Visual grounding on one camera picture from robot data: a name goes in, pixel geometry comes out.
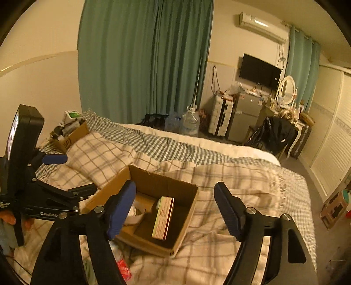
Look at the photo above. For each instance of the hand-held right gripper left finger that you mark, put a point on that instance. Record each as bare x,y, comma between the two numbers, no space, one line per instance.
120,216

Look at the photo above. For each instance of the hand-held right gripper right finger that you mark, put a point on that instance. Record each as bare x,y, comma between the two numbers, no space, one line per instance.
229,213

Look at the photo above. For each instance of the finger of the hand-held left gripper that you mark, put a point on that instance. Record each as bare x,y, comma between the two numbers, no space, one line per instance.
56,159
79,192

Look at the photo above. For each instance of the pink medicine box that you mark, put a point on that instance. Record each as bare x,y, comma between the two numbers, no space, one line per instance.
164,219

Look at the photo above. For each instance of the person's left hand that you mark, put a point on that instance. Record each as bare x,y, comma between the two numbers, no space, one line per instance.
7,218

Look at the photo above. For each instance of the small printed cardboard box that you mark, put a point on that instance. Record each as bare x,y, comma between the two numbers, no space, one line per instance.
70,138

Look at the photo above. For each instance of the beige tape roll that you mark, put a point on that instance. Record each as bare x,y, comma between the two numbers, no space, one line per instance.
146,204

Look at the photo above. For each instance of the cream checked pillow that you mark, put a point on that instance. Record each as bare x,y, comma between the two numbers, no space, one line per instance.
101,156

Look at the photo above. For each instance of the green and white box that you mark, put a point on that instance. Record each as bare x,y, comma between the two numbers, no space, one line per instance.
73,115

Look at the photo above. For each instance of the red packet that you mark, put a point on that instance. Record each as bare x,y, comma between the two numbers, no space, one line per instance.
124,270

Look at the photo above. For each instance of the white bed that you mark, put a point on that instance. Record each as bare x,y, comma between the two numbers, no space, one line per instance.
219,146

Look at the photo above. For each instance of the green gingham bedsheet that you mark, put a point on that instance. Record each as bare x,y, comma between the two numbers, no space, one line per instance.
170,146

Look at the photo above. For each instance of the black jacket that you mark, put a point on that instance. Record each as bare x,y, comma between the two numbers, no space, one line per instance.
277,134

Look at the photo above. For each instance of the silver mini fridge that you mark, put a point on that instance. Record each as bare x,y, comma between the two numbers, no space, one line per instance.
244,120

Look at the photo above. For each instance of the white suitcase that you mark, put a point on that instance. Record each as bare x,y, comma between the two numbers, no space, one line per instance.
219,117

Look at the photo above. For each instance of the large clear water bottle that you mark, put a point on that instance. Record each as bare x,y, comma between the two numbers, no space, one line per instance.
190,123

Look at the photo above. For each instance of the white dressing table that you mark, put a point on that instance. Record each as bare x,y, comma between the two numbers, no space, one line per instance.
294,134

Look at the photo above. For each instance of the pack of small water bottles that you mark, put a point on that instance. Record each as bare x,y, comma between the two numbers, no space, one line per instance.
172,122

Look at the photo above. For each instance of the brown trunk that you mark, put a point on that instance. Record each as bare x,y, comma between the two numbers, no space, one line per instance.
303,131

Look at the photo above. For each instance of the white louvred wardrobe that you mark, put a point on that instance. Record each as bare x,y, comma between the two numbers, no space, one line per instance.
331,131

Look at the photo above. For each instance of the wide green curtain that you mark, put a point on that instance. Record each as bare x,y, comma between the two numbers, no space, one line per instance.
137,54

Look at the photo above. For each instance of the white pole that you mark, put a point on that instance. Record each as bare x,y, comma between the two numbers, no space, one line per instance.
198,82

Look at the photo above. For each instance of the white oval mirror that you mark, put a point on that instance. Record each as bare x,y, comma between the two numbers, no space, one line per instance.
287,89

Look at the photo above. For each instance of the narrow green curtain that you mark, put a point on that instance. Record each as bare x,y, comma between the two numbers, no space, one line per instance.
303,65

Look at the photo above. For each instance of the white air conditioner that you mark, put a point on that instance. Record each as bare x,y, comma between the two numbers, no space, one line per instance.
263,26

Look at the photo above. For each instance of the black wall television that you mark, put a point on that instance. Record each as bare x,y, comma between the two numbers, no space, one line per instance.
259,71

